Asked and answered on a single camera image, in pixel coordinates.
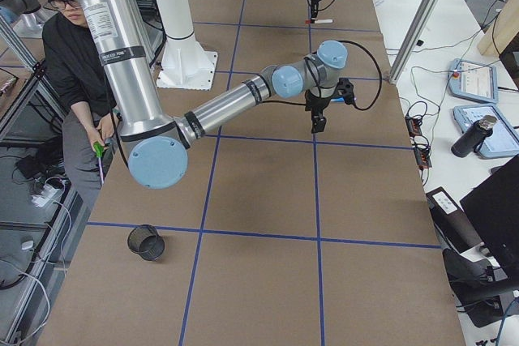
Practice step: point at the black mesh cup near right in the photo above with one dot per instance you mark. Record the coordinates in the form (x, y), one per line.
(145, 241)

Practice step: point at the lower teach pendant tablet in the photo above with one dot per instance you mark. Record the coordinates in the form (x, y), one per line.
(504, 140)

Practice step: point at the red marker pen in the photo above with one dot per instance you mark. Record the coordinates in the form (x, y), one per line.
(318, 21)

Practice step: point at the black water bottle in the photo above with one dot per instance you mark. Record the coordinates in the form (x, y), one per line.
(473, 138)

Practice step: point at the upper teach pendant tablet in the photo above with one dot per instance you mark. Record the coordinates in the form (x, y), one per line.
(473, 81)

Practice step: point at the seated person in black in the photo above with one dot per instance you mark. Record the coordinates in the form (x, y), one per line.
(75, 71)

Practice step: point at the black monitor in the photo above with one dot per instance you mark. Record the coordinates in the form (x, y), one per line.
(492, 209)

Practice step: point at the teach pendant tablet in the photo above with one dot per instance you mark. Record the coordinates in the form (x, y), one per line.
(504, 140)
(473, 81)

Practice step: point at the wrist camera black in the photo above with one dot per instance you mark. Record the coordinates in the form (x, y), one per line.
(345, 91)

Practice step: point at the aluminium frame post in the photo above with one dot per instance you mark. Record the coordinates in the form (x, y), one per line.
(417, 25)

